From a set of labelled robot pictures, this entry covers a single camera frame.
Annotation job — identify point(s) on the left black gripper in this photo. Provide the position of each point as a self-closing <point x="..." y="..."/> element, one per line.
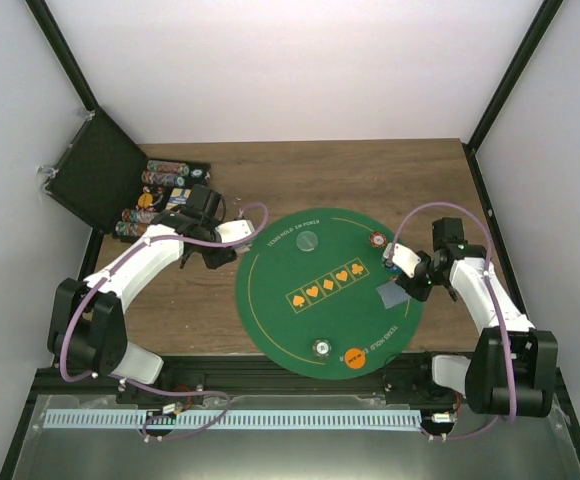
<point x="214" y="261"/>

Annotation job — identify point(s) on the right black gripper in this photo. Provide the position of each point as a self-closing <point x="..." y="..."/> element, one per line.
<point x="418" y="293"/>

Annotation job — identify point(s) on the clear dealer button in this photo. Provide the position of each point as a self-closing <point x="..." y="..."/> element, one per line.
<point x="307" y="241"/>

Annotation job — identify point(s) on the orange big blind button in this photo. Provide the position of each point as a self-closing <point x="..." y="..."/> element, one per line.
<point x="355" y="358"/>

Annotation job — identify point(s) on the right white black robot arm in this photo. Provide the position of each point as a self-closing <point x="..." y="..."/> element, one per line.
<point x="512" y="371"/>

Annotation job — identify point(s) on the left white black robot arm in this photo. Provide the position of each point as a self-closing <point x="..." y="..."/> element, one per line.
<point x="88" y="333"/>

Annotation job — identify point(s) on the boxed card deck in case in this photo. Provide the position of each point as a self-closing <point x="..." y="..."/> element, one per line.
<point x="178" y="198"/>

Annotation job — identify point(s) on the chip row bottom in case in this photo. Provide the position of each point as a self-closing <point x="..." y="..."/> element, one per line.
<point x="130" y="229"/>

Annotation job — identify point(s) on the chip row in case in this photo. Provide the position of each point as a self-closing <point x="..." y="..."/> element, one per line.
<point x="138" y="216"/>
<point x="130" y="229"/>
<point x="163" y="179"/>
<point x="168" y="167"/>

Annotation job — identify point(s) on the orange button in case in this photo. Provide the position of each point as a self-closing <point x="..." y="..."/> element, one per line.
<point x="145" y="201"/>

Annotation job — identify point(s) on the round green poker mat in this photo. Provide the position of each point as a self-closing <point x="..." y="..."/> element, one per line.
<point x="287" y="299"/>

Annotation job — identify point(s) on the chip row top in case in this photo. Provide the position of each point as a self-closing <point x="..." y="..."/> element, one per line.
<point x="168" y="167"/>

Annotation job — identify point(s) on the black poker chip case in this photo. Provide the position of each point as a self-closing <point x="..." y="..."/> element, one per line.
<point x="99" y="175"/>

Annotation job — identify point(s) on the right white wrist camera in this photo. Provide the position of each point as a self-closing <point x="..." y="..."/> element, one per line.
<point x="399" y="258"/>

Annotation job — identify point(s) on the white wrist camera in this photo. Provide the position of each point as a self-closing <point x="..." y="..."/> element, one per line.
<point x="399" y="258"/>
<point x="234" y="232"/>

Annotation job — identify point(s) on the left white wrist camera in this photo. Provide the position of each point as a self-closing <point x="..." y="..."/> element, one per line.
<point x="234" y="232"/>

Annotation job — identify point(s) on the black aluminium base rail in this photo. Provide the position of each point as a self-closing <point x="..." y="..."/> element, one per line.
<point x="405" y="379"/>

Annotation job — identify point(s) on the light blue slotted cable duct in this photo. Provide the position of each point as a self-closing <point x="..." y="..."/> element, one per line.
<point x="383" y="420"/>

